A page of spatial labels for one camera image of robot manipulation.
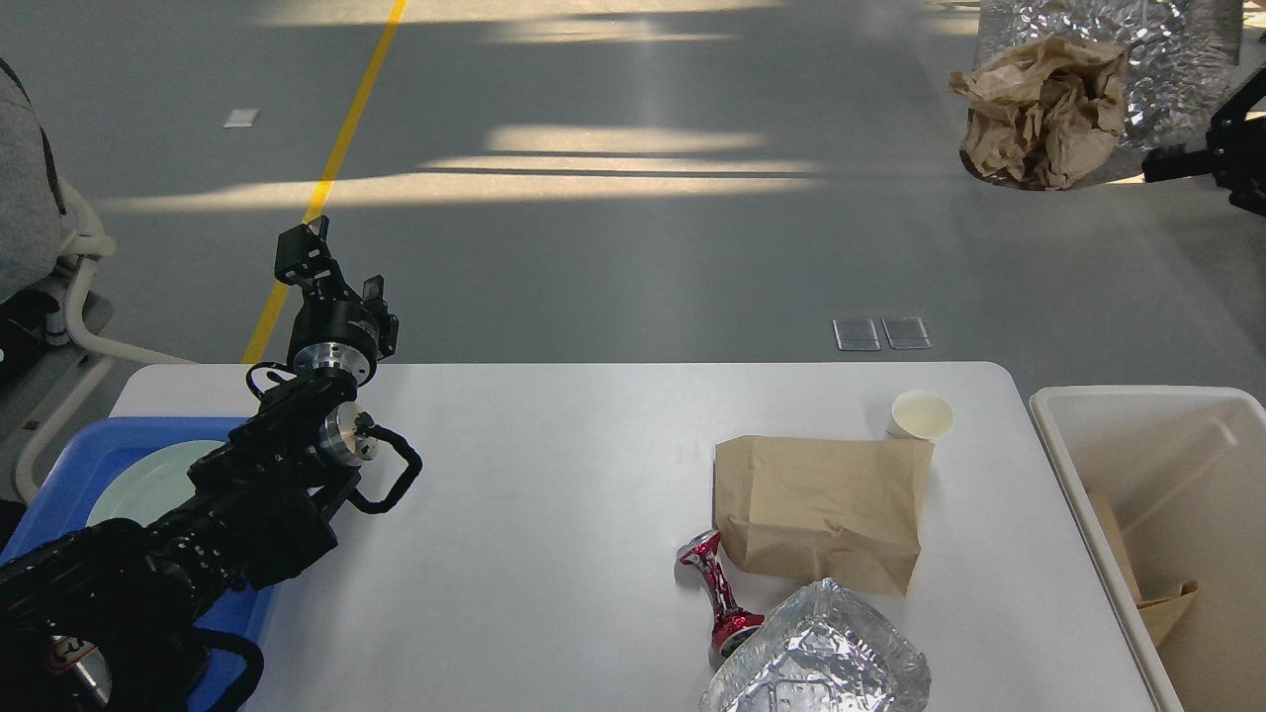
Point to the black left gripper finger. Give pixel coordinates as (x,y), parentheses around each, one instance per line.
(303,260)
(386,324)

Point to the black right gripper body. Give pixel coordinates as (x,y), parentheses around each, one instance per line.
(1237,145)

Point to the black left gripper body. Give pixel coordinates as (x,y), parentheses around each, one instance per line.
(339,335)

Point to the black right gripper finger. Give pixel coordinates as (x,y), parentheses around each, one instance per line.
(1176,162)

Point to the small foil piece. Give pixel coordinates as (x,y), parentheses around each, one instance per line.
(1182,55)

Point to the brown paper napkin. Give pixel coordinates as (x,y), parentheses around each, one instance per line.
(1046,114)

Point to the light green plate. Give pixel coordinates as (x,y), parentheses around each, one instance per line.
(153,486)

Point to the brown paper bag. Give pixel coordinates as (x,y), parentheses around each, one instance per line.
(803,509)

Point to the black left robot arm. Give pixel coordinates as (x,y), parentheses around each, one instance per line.
(107,618)

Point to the white chair left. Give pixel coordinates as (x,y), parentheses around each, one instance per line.
(55,352)

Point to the white plastic bin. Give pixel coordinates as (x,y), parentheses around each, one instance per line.
(1165,483)

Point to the right floor outlet plate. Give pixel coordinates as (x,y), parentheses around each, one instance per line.
(907,333)

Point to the floor outlet plate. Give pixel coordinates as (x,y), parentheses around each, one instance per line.
(907,333)
(856,335)

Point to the left floor outlet plate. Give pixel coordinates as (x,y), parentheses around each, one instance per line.
(856,335)

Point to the blue plastic tray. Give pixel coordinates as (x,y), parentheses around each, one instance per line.
(93,460)

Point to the crushed red soda can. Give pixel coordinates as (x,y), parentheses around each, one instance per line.
(733,625)

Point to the crumpled aluminium foil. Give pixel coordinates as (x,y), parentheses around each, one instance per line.
(822,649)

